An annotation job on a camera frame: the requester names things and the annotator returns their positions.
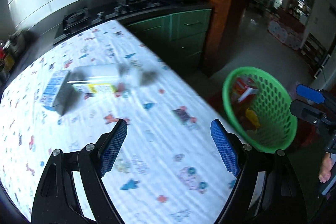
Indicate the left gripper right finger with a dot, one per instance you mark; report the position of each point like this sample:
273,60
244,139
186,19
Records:
266,190

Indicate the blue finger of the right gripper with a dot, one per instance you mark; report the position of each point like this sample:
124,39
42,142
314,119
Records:
310,94

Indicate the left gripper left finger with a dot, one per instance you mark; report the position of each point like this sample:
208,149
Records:
56,199

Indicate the green kitchen cabinet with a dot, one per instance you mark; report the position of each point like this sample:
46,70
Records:
177,38

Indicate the person's right hand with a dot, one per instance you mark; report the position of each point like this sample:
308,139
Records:
325,169

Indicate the green perforated waste basket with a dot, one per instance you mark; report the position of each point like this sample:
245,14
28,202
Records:
271,105

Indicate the yellow snack packet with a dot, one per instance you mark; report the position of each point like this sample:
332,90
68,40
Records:
253,118

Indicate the red wrapper in basket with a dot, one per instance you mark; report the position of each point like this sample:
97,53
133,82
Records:
243,92

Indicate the patterned white tablecloth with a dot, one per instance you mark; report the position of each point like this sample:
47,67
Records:
168,169

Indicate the blue white milk carton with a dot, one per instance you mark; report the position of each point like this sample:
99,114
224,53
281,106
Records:
59,95

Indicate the clear plastic water bottle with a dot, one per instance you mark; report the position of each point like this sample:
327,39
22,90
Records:
110,78

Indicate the condiment bottles group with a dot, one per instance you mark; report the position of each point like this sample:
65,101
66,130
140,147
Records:
12,49

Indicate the black gas stove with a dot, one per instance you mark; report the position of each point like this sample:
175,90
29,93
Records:
86,17

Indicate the brown wooden door frame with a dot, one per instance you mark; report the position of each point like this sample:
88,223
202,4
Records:
223,28

